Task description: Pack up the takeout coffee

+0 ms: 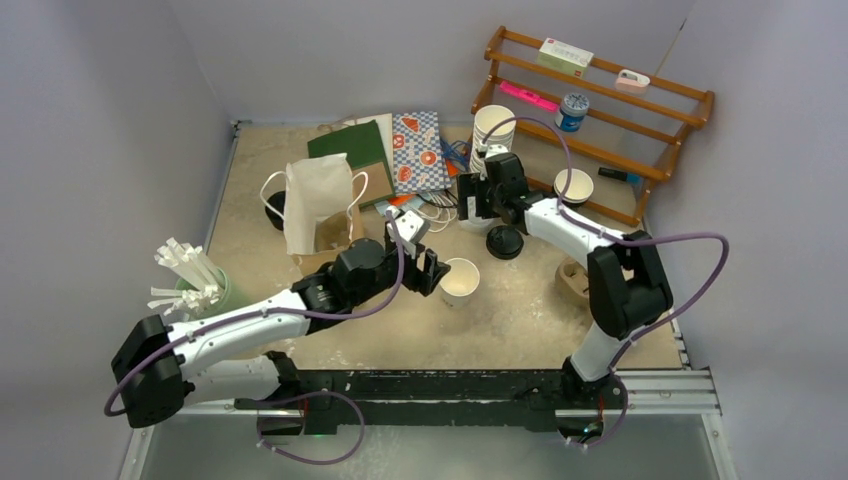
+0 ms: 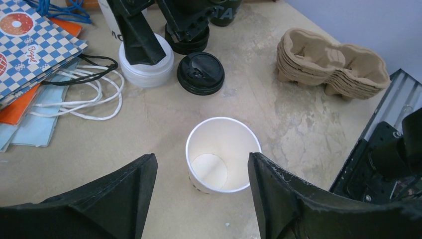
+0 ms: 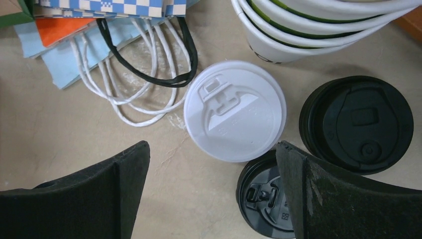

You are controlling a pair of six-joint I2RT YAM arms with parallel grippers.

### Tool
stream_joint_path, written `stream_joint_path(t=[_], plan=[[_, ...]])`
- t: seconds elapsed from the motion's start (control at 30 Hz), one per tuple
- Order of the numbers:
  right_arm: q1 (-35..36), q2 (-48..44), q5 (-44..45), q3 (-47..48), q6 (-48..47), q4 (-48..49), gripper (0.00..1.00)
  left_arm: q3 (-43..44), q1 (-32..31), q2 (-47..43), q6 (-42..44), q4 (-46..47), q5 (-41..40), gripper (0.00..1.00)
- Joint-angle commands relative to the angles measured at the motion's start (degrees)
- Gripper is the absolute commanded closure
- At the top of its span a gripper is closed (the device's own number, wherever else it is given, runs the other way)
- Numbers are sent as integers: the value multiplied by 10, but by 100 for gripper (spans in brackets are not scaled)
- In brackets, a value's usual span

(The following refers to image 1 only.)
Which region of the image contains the pink white tape dispenser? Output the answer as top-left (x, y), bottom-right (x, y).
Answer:
top-left (614, 69), bottom-right (651, 95)

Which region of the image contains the wooden shelf rack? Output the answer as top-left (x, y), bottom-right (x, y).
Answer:
top-left (471, 25), bottom-right (715, 226)

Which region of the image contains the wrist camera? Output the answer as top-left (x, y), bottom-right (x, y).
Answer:
top-left (483, 144), bottom-right (510, 163)
top-left (384, 206), bottom-right (430, 259)

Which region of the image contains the white paper cup stack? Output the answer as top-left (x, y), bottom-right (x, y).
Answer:
top-left (469, 104), bottom-right (516, 172)

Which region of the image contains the white cup lid stack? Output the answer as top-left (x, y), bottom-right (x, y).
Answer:
top-left (458, 217), bottom-right (496, 235)

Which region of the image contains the green cup of stirrers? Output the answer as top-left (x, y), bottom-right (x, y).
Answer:
top-left (147, 238), bottom-right (251, 319)

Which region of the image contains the green paper bag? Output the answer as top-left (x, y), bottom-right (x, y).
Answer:
top-left (307, 120), bottom-right (395, 206)

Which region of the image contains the black blue marker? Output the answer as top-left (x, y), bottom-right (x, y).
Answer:
top-left (597, 167), bottom-right (641, 185)

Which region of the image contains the black cup with white cup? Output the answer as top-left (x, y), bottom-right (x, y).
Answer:
top-left (553, 168), bottom-right (594, 208)

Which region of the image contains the white paper coffee cup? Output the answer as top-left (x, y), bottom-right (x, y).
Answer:
top-left (439, 258), bottom-right (481, 308)

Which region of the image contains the single black cup lid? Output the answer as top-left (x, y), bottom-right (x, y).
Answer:
top-left (485, 225), bottom-right (524, 260)

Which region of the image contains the blue checkered paper bag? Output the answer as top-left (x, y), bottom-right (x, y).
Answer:
top-left (373, 111), bottom-right (455, 232)

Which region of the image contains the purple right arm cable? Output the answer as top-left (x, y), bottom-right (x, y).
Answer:
top-left (480, 117), bottom-right (731, 369)

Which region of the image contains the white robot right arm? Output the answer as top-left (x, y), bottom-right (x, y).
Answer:
top-left (457, 152), bottom-right (673, 407)

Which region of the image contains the pink highlighter pen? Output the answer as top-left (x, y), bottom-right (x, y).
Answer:
top-left (498, 80), bottom-right (559, 113)

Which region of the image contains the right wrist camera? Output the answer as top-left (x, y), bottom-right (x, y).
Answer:
top-left (483, 144), bottom-right (510, 163)

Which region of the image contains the small black lid stack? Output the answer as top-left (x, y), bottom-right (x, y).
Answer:
top-left (265, 191), bottom-right (286, 231)

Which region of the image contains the brown kraft paper bag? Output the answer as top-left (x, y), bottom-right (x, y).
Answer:
top-left (259, 153), bottom-right (368, 276)

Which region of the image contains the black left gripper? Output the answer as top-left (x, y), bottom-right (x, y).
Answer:
top-left (350, 237), bottom-right (449, 307)

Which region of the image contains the blue lidded jar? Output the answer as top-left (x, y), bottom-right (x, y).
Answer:
top-left (555, 92), bottom-right (590, 132)

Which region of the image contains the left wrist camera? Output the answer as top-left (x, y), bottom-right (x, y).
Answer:
top-left (384, 206), bottom-right (430, 259)

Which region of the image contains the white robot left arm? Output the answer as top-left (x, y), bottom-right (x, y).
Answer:
top-left (103, 238), bottom-right (451, 428)

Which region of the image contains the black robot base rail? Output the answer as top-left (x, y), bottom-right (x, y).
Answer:
top-left (234, 352), bottom-right (626, 439)

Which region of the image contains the white green box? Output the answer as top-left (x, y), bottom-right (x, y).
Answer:
top-left (535, 38), bottom-right (594, 78)

